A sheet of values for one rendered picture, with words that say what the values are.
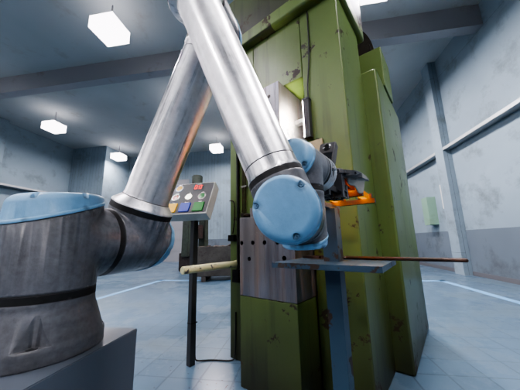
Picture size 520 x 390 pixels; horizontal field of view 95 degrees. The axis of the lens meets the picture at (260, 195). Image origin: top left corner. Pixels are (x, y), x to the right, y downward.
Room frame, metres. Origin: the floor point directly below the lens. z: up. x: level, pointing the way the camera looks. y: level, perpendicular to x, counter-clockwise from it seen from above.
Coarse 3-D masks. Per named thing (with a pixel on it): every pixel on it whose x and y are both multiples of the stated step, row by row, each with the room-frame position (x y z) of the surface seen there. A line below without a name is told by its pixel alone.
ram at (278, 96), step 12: (276, 84) 1.34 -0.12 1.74; (276, 96) 1.35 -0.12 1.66; (288, 96) 1.43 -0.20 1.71; (276, 108) 1.35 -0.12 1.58; (288, 108) 1.42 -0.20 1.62; (300, 108) 1.56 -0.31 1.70; (288, 120) 1.42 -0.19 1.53; (300, 120) 1.46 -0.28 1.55; (288, 132) 1.41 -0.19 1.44; (300, 132) 1.54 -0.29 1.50
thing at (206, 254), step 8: (200, 248) 4.97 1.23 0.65; (208, 248) 4.98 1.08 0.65; (216, 248) 4.99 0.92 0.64; (224, 248) 5.00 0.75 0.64; (200, 256) 4.97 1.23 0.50; (208, 256) 4.98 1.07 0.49; (216, 256) 4.99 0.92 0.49; (224, 256) 5.00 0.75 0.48; (200, 264) 4.97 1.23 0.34; (200, 272) 4.97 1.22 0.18; (208, 272) 4.98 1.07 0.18; (216, 272) 4.99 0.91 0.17; (224, 272) 5.00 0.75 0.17
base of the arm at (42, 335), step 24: (0, 312) 0.38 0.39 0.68; (24, 312) 0.38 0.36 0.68; (48, 312) 0.40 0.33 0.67; (72, 312) 0.42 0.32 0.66; (96, 312) 0.47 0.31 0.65; (0, 336) 0.37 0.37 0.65; (24, 336) 0.38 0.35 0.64; (48, 336) 0.39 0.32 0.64; (72, 336) 0.42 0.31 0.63; (96, 336) 0.46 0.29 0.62; (0, 360) 0.36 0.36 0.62; (24, 360) 0.37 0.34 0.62; (48, 360) 0.39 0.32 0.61
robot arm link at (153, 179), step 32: (224, 0) 0.47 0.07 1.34; (192, 64) 0.51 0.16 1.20; (192, 96) 0.53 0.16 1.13; (160, 128) 0.53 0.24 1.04; (192, 128) 0.56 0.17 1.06; (160, 160) 0.55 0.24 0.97; (128, 192) 0.56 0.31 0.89; (160, 192) 0.57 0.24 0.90; (128, 224) 0.53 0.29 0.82; (160, 224) 0.59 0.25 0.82; (128, 256) 0.54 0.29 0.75; (160, 256) 0.64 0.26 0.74
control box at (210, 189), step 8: (184, 184) 1.71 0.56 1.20; (192, 184) 1.69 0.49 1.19; (200, 184) 1.67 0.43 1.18; (208, 184) 1.66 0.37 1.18; (216, 184) 1.67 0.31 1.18; (176, 192) 1.68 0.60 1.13; (184, 192) 1.67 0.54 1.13; (192, 192) 1.65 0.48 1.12; (200, 192) 1.63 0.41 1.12; (208, 192) 1.61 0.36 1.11; (216, 192) 1.67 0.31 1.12; (176, 200) 1.64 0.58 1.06; (184, 200) 1.62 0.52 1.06; (192, 200) 1.60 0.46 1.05; (200, 200) 1.59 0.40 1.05; (208, 200) 1.57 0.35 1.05; (176, 208) 1.60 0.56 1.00; (208, 208) 1.56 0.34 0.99; (176, 216) 1.59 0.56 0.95; (184, 216) 1.58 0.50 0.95; (192, 216) 1.57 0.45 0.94; (200, 216) 1.56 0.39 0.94; (208, 216) 1.56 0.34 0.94
